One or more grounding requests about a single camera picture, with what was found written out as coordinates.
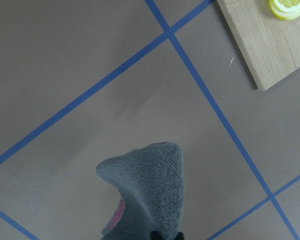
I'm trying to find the dark grey cloth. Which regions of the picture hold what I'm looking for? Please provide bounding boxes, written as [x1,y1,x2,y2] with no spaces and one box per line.
[96,142,185,240]

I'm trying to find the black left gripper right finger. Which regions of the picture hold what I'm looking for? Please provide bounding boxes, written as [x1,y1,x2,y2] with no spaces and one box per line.
[174,232,184,240]

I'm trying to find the bamboo cutting board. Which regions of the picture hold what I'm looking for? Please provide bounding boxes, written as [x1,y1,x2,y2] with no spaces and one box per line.
[217,0,300,91]

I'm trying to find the yellow lemon slices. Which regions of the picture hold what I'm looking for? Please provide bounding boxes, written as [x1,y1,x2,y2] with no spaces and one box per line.
[268,0,300,21]

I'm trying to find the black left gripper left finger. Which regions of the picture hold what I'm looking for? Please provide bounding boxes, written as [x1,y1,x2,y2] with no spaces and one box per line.
[150,231,162,240]

